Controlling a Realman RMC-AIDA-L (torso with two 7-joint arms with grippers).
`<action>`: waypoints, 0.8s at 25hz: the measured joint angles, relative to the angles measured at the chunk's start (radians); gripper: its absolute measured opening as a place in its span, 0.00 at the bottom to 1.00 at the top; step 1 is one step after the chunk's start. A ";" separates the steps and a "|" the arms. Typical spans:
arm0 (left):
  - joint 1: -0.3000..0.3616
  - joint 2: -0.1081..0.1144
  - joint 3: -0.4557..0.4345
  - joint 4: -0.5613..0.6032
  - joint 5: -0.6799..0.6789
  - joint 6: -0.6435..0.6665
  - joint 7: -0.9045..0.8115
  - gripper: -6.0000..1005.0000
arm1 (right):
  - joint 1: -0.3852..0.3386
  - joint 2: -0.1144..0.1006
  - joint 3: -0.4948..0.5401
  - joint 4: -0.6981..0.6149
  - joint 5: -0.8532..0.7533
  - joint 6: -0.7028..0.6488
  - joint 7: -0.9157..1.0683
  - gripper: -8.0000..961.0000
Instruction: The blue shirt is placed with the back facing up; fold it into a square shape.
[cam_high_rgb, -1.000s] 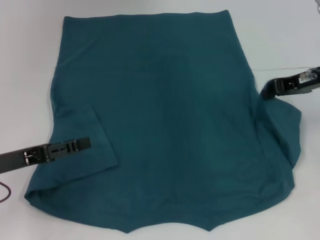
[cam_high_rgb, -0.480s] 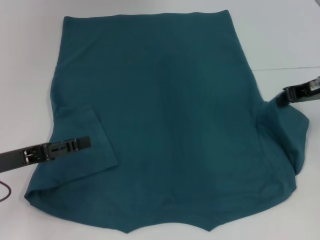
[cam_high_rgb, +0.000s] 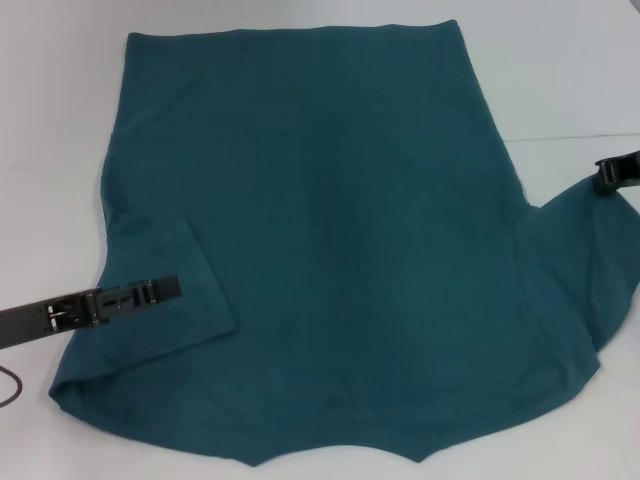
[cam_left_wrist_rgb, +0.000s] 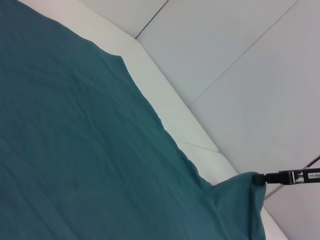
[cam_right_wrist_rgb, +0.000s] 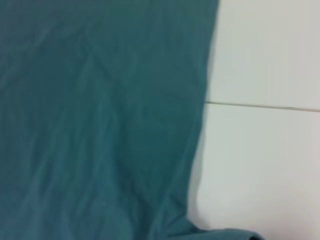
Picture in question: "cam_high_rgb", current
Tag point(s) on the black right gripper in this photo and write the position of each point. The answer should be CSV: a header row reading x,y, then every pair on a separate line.
x,y
630,170

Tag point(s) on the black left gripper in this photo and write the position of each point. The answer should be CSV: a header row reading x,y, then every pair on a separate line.
x,y
30,320

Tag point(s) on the teal blue t-shirt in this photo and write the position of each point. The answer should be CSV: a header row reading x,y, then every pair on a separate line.
x,y
325,200

